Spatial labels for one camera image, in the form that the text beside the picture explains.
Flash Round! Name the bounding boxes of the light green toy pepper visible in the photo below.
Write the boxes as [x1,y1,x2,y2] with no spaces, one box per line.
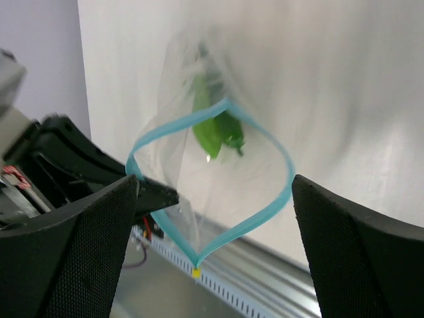
[190,42,248,162]

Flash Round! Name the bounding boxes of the aluminium mounting rail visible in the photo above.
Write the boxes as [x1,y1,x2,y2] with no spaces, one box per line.
[185,211,319,318]

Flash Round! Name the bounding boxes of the white slotted cable duct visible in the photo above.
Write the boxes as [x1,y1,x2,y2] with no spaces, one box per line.
[131,226,273,318]

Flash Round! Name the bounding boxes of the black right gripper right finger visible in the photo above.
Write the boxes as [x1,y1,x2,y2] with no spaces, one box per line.
[291,174,423,317]

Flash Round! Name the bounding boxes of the clear zip bag teal zipper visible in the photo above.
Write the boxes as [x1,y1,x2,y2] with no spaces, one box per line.
[126,31,295,273]

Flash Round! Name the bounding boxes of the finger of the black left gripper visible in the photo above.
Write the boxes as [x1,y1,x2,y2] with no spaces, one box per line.
[29,114,180,213]

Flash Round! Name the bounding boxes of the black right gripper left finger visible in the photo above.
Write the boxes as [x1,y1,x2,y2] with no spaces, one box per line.
[1,176,138,317]

